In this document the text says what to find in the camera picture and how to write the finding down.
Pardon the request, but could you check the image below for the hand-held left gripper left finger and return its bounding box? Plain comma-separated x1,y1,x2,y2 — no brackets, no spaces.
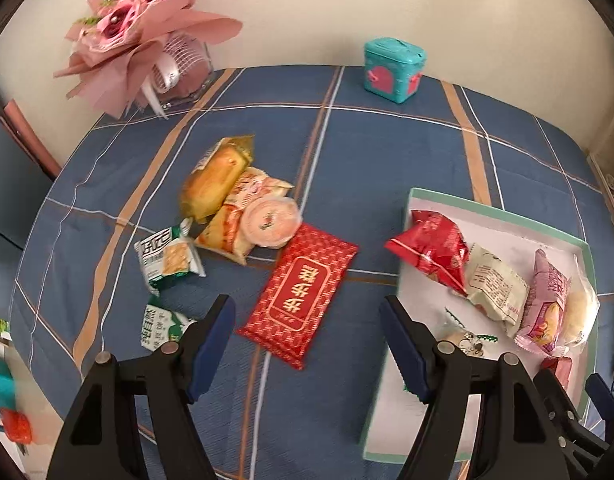
47,294,238,480

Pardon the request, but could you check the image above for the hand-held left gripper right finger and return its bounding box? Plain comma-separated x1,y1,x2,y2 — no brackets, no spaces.
378,295,572,480

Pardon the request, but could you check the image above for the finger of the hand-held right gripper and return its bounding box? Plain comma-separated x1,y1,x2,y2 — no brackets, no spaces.
534,370,612,467
586,373,614,423

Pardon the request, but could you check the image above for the dark red snack packet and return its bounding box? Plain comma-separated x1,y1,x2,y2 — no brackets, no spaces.
539,356,574,391

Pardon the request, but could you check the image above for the green white cracker packet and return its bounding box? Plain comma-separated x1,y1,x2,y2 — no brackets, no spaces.
141,296,198,353
443,307,500,358
135,218,206,296

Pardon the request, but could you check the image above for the pink snack packet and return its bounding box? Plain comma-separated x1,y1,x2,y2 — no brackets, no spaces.
515,249,572,357

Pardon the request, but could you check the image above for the clear white bun packet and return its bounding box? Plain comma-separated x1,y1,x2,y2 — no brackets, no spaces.
562,257,601,351

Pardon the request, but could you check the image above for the red patterned snack packet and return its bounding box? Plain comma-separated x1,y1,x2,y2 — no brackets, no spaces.
236,224,360,371

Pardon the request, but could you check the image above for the red crinkled snack packet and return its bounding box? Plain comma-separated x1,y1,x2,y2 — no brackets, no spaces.
385,210,470,296

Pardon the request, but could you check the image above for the cream and green snack packet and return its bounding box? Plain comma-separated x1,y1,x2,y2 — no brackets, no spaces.
464,244,530,338

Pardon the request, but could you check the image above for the orange snack packet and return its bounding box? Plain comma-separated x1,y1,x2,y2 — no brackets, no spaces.
194,166,294,266

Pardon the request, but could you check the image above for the pink jelly cup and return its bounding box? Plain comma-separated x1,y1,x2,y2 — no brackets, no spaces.
239,196,302,250

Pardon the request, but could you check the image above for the white tray with green rim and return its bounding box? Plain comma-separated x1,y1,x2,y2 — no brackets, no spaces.
362,187,598,463

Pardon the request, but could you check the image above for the yellow bread packet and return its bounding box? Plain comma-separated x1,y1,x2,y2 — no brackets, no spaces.
180,135,255,223

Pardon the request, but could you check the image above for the blue plaid tablecloth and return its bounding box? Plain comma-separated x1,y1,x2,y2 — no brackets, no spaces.
9,65,614,480

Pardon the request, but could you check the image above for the orange red toy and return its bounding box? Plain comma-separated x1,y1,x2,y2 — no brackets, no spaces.
0,407,34,445

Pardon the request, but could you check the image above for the teal basket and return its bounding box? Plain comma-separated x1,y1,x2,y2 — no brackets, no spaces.
0,355,18,417

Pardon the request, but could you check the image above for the grey refrigerator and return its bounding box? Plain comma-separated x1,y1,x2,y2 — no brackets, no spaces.
0,115,55,253

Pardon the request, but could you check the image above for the teal tin box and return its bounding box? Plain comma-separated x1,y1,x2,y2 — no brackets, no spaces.
363,36,428,105

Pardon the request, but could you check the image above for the pink board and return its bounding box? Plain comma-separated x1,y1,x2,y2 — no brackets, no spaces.
1,100,62,178

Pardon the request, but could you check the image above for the clear glass vase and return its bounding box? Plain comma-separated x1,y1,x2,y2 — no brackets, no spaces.
134,30,215,111

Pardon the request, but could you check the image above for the pink flower bouquet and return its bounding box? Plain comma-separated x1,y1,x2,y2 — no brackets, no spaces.
53,0,244,120

